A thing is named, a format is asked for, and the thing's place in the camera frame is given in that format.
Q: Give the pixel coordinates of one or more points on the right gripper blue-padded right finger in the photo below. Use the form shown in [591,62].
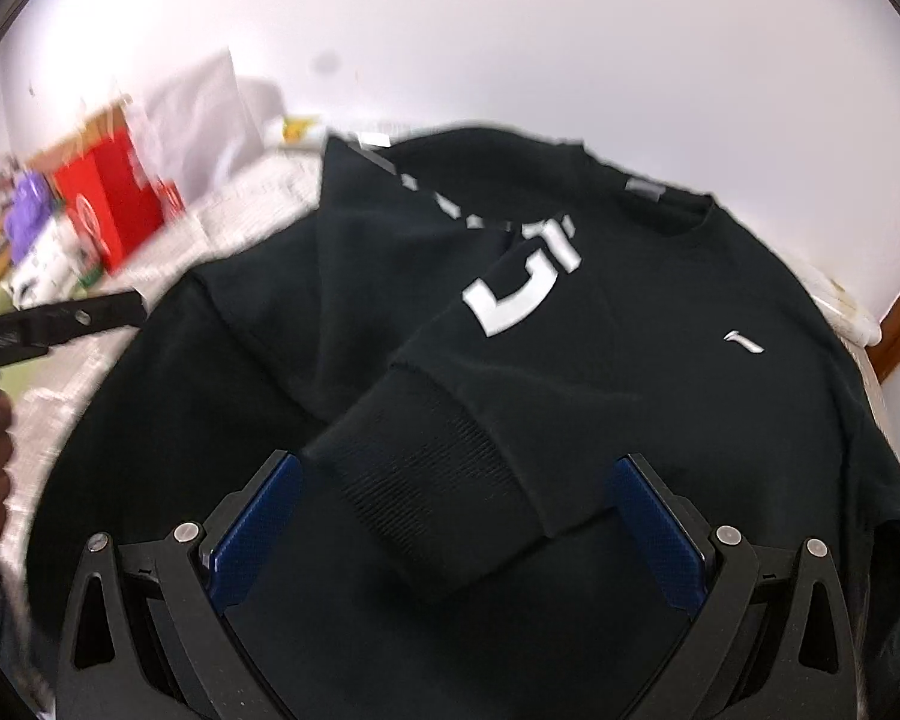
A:
[686,556]

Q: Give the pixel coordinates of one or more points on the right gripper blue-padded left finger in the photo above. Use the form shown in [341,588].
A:
[222,557]

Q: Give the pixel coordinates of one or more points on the black sweatshirt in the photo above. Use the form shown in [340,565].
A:
[457,344]

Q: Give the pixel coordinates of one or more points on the green bed sheet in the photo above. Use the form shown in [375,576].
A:
[17,379]

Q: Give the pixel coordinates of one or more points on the white black-spotted pillow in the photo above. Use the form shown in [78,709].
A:
[59,265]

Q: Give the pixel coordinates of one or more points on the striped quilted mattress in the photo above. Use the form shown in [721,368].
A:
[130,651]

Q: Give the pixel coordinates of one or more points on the purple plastic bag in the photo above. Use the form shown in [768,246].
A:
[31,209]

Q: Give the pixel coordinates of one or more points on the red paper gift bag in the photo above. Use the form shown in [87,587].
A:
[107,195]

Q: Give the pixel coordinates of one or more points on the white plastic shopping bag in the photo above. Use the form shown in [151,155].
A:
[194,131]

